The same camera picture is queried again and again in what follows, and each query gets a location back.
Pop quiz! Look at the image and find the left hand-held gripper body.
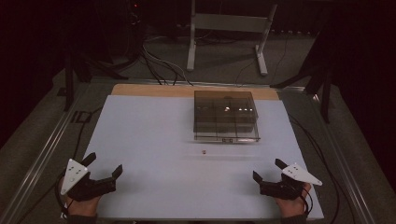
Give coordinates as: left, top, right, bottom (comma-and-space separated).
60, 158, 118, 203

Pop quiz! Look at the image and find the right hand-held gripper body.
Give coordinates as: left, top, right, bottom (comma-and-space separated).
259, 162, 323, 201

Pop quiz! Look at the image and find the person's right hand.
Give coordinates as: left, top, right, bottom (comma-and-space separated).
275, 182, 313, 218

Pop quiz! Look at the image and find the person's left hand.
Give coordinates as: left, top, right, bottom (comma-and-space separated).
58, 176, 103, 217

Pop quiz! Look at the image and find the pale blue table mat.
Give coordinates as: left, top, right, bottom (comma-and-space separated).
81, 94, 325, 221

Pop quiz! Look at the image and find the smoky transparent compartment box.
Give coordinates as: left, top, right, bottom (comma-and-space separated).
192, 90, 262, 144

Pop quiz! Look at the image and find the black tripod stand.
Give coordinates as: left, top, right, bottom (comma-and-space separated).
56, 36, 129, 112
269, 27, 335, 124

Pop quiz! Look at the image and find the aluminium floor rail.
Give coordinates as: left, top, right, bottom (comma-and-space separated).
306, 90, 396, 224
0, 83, 92, 224

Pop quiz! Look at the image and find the bundle of floor cables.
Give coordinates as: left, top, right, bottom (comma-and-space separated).
136, 34, 195, 87

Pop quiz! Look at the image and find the white metal desk frame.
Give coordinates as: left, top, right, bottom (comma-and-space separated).
186, 0, 278, 77

